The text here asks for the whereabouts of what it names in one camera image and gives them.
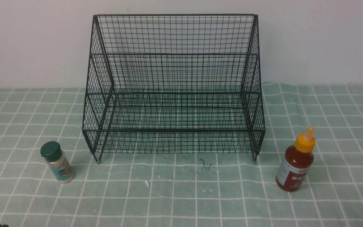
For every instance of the green-capped seasoning shaker bottle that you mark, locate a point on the green-capped seasoning shaker bottle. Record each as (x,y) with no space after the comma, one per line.
(54,156)

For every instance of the green checkered tablecloth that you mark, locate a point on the green checkered tablecloth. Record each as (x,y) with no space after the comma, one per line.
(197,190)

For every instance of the black wire mesh shelf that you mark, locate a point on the black wire mesh shelf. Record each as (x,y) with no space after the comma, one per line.
(174,84)

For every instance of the red sauce bottle yellow cap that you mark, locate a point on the red sauce bottle yellow cap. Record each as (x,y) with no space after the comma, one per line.
(296,162)

